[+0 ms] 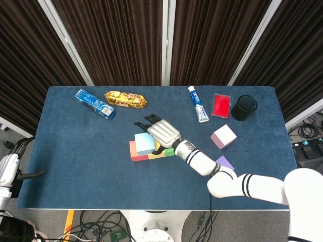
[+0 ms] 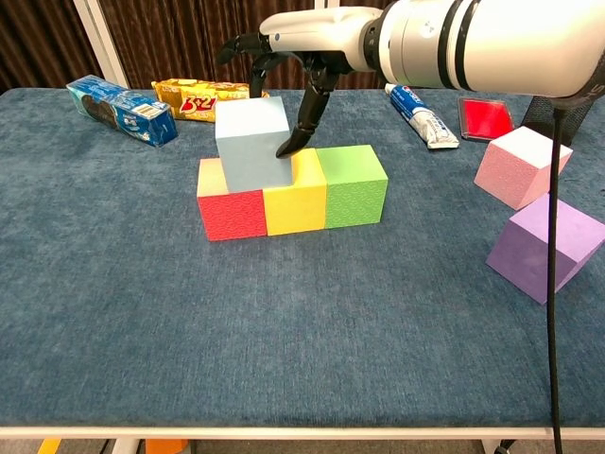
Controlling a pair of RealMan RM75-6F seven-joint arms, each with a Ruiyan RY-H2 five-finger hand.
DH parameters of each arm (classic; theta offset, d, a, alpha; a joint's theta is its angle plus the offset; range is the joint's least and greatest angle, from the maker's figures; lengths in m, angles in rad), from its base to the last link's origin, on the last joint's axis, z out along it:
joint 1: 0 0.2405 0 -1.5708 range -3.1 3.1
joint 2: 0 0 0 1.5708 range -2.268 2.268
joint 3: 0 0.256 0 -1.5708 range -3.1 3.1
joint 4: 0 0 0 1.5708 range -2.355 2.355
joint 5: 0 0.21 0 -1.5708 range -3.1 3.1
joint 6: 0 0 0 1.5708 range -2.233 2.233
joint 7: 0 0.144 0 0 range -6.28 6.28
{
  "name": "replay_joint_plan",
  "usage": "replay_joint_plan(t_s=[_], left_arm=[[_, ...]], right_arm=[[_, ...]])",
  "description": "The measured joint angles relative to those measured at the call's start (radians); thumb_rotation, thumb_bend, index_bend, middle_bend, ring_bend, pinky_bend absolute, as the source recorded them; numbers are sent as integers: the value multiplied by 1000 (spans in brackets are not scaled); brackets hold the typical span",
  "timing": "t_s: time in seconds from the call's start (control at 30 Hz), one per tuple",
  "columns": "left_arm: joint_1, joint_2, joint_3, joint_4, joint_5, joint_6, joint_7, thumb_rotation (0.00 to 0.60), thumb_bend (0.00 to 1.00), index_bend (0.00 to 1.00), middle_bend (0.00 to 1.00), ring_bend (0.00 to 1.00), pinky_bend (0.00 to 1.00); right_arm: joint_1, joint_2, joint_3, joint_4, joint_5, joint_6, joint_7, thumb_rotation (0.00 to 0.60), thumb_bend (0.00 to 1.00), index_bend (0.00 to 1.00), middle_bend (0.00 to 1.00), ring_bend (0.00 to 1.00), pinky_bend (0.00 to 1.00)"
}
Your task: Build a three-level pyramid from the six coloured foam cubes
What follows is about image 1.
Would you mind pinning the light blue cube block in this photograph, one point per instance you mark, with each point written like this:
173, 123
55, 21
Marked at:
143, 143

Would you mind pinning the orange red cube block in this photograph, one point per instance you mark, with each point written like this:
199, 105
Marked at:
133, 152

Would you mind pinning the white partition frame rail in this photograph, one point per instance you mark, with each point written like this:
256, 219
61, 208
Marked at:
302, 114
15, 128

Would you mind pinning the white blue toothpaste tube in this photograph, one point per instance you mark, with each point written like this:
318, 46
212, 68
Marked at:
198, 103

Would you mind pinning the brown fabric partition panel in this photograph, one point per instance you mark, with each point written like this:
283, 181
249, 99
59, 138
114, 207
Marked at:
113, 37
297, 50
214, 37
25, 63

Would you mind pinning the black device with teal lights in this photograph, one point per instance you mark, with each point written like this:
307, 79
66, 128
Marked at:
306, 151

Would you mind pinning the blue felt table cover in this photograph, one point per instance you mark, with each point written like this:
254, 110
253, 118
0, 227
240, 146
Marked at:
164, 186

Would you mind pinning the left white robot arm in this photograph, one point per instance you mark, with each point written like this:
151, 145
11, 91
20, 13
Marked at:
3, 199

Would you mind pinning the green box on floor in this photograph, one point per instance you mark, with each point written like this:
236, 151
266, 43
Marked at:
117, 235

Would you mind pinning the blue cookie package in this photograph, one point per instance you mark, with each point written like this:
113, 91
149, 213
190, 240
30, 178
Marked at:
94, 103

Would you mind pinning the green cube block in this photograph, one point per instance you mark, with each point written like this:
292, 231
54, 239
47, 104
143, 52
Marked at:
170, 152

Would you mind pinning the pink cube block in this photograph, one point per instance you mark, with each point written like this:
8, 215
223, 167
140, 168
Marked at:
224, 136

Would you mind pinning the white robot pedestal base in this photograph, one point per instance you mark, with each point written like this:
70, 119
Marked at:
156, 227

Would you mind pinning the red ink pad case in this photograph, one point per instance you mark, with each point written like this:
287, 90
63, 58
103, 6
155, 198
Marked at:
221, 105

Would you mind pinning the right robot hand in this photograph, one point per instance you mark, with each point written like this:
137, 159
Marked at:
164, 133

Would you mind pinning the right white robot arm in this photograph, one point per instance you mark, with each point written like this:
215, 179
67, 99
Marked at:
227, 186

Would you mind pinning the white black sneaker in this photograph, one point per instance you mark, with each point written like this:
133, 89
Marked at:
38, 235

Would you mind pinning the white partition frame post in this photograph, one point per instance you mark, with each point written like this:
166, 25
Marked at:
168, 37
66, 41
253, 41

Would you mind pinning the black mesh pen cup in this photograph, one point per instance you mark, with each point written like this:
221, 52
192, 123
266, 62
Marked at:
243, 108

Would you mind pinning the black caster wheel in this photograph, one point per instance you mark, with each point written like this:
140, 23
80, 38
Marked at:
8, 144

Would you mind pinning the yellow floor tape strip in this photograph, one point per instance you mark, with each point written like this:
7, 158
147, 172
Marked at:
69, 219

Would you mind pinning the yellow cube block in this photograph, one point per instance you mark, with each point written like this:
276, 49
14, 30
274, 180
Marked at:
156, 156

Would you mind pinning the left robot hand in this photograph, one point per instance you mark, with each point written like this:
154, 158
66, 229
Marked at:
8, 169

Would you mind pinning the gold cookie package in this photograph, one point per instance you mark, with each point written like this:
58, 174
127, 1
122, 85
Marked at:
126, 99

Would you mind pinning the purple cube block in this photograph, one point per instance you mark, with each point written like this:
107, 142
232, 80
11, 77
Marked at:
225, 162

